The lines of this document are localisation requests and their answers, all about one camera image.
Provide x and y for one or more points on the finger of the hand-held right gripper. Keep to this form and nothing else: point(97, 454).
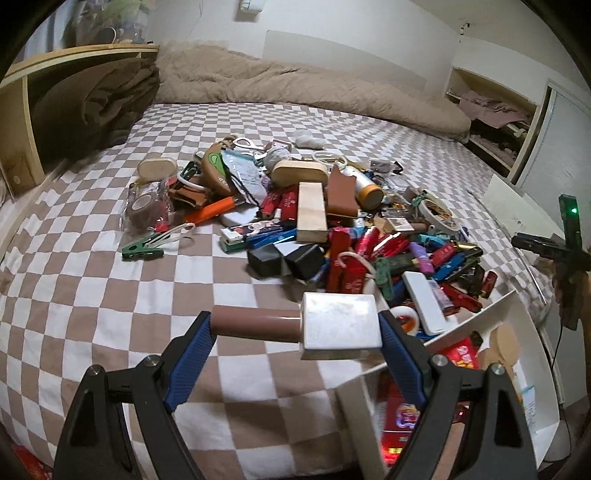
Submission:
point(531, 243)

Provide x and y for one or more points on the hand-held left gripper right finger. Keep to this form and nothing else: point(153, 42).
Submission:
point(401, 355)

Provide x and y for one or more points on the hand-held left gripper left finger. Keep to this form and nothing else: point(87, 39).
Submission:
point(189, 360)

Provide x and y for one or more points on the red snack packet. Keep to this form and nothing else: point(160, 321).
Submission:
point(461, 355)

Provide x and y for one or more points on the white cardboard box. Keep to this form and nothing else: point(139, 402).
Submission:
point(531, 332)

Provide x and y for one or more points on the tan shoe insole with writing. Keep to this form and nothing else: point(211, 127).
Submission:
point(505, 344)

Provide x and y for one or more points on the white flat board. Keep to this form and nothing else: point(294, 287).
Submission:
point(512, 207)

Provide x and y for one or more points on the white power bank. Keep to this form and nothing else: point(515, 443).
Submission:
point(425, 300)

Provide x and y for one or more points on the red cigarette box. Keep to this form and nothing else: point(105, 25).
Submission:
point(398, 417)

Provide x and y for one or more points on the white patterned tape roll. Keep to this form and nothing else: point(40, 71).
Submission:
point(443, 224)

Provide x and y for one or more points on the checkered bed sheet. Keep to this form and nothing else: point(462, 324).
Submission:
point(115, 300)

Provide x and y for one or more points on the white wardrobe door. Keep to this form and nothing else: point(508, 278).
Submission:
point(563, 138)

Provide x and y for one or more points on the pile of lighters and trinkets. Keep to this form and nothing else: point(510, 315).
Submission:
point(415, 254)

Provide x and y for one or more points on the green and white clothes clip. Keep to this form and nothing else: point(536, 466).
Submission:
point(143, 249)

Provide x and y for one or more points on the black box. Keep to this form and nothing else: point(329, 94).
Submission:
point(264, 261)
point(304, 262)

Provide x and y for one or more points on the clothes in closet nook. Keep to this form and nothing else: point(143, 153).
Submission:
point(489, 108)

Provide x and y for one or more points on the long printed box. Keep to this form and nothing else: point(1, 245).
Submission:
point(258, 229)

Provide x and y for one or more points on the orange utility knife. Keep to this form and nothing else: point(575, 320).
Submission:
point(212, 210)

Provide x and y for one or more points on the brown tape in clear bag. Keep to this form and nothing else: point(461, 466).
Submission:
point(143, 207)

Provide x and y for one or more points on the white bottle with tan cap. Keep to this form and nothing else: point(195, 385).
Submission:
point(369, 194)

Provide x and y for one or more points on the wooden block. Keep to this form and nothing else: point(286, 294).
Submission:
point(311, 212)

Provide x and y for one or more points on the brown leather wallet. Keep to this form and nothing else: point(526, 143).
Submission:
point(341, 194)

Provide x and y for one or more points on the red package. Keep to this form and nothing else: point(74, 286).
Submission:
point(32, 464)

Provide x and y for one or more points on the brown and green pouch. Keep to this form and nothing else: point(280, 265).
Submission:
point(214, 170)

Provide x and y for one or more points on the blue printed zip bag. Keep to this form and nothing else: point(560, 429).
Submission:
point(244, 175)

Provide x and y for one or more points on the beige oval wooden disc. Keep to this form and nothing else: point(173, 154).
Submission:
point(157, 170)

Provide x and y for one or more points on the beige oval case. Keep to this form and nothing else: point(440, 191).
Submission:
point(298, 173)

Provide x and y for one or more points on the white cotton ball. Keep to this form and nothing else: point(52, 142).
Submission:
point(309, 138)

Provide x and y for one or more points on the brown folded blanket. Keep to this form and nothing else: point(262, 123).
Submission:
point(106, 106)

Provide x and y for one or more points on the beige fluffy blanket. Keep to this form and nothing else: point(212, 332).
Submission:
point(300, 87)

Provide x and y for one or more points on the wooden bedside shelf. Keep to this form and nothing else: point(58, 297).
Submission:
point(18, 138)

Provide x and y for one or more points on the white wall fixture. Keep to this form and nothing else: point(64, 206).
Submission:
point(249, 4)

